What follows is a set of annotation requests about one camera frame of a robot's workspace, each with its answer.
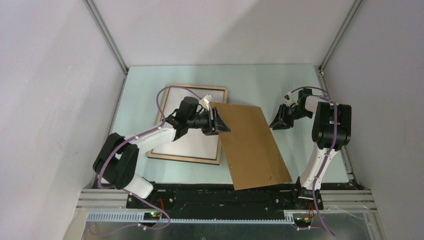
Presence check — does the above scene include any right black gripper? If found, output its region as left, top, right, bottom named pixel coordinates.
left=269, top=103, right=313, bottom=131

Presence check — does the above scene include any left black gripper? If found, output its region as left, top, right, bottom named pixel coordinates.
left=187, top=107, right=231, bottom=136

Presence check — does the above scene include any black picture frame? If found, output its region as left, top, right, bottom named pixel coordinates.
left=147, top=83, right=222, bottom=165

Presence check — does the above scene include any brown cardboard backing board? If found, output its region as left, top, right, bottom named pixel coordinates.
left=212, top=102, right=292, bottom=191

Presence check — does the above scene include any autumn leaves photo print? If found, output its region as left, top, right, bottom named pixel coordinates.
left=147, top=84, right=228, bottom=165

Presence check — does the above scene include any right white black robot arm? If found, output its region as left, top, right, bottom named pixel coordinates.
left=269, top=86, right=352, bottom=209

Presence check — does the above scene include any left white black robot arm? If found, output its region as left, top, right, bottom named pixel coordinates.
left=92, top=95, right=231, bottom=208

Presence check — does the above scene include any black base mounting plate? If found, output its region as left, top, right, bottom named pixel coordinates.
left=146, top=183, right=324, bottom=217

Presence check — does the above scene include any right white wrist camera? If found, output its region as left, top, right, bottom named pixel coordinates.
left=284, top=91, right=296, bottom=107

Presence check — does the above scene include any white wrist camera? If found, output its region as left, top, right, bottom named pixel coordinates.
left=284, top=91, right=296, bottom=107
left=199, top=94, right=213, bottom=111

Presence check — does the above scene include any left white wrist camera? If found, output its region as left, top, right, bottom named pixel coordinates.
left=199, top=94, right=213, bottom=111

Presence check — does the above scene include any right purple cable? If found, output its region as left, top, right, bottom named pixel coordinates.
left=289, top=86, right=342, bottom=236

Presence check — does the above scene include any purple cable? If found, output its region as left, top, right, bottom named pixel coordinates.
left=96, top=85, right=205, bottom=230
left=289, top=86, right=342, bottom=236

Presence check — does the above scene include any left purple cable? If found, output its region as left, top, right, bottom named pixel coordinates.
left=96, top=85, right=205, bottom=230

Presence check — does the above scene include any aluminium frame rail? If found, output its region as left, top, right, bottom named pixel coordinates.
left=76, top=189, right=378, bottom=224

